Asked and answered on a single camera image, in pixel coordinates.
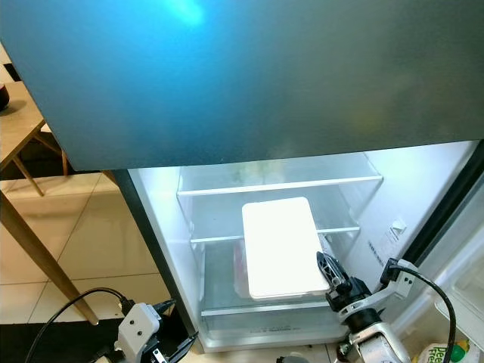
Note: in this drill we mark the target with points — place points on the yellow green drink pouch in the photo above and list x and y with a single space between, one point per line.
442 354

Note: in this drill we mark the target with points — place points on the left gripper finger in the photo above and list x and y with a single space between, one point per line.
186 348

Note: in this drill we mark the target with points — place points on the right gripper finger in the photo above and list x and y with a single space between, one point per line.
333 274

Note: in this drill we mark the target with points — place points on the white fridge thermostat dial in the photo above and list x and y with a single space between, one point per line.
397 229

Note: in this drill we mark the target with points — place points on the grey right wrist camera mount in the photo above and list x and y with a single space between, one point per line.
401 283

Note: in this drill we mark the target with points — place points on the glass fridge shelf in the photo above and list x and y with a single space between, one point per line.
215 238
257 308
272 187

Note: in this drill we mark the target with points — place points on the red and black bowl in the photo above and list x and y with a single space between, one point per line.
4 97

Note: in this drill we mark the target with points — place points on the clear crisper drawer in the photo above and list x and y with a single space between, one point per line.
272 329

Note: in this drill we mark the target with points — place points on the white lidded food container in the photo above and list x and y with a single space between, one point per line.
280 246

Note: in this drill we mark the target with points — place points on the grey fridge body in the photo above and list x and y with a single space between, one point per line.
159 227

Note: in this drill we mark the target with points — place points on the grey freezer door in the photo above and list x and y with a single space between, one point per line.
272 76

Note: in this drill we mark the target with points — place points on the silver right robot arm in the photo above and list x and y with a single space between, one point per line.
378 348

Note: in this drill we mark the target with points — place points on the light wooden dining table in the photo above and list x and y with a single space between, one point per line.
15 128

